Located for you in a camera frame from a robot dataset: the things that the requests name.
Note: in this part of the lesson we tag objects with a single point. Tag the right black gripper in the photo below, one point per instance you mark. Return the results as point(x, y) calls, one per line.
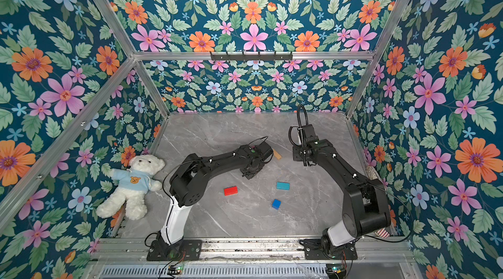
point(300, 155)

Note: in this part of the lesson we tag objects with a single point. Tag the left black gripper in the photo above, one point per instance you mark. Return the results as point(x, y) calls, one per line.
point(248, 175)

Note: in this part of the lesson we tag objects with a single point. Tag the wooden block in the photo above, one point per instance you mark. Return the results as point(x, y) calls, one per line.
point(277, 155)

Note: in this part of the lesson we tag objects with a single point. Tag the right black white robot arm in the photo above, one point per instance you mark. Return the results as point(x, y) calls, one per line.
point(365, 206)

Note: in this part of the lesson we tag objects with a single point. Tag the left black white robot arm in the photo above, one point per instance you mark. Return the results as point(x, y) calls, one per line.
point(189, 182)

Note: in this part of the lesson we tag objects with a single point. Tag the teal rectangular block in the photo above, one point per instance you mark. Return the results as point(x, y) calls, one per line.
point(283, 186)

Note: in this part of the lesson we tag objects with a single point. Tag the red rectangular block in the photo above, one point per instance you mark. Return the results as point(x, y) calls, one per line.
point(230, 191)

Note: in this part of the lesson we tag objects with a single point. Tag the blue square block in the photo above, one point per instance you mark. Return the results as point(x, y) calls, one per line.
point(276, 204)

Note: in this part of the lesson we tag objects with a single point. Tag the printed drink can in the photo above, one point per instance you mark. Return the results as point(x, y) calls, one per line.
point(382, 233)

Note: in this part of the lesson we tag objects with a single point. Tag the white teddy bear blue shirt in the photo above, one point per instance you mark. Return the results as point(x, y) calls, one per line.
point(134, 183)

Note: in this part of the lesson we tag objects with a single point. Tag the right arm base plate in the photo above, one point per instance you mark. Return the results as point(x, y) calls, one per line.
point(322, 249)

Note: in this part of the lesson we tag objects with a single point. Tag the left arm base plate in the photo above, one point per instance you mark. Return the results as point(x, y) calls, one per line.
point(187, 250)

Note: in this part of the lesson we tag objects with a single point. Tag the black hook rail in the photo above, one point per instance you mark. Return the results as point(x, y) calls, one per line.
point(251, 56)

